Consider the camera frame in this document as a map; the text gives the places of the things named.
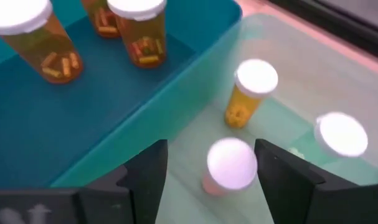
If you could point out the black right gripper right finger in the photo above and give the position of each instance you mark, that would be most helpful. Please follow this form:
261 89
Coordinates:
300 199

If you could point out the pink pill bottle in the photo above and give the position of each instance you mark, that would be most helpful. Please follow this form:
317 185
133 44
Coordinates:
230 163

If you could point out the light teal translucent bin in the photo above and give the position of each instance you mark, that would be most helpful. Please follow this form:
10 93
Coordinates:
285 130

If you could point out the teal pill bottle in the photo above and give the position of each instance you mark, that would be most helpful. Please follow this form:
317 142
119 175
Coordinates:
341 133

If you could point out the small amber pill bottle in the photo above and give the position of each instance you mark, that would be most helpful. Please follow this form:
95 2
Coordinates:
254 77

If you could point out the black aluminium table frame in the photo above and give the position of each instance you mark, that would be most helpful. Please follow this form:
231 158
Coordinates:
347 26

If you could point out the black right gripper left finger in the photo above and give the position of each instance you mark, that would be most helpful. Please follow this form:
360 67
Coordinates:
139 199

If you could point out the dark blue plastic bin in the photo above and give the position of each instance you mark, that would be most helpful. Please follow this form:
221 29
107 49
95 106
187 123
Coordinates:
83 118

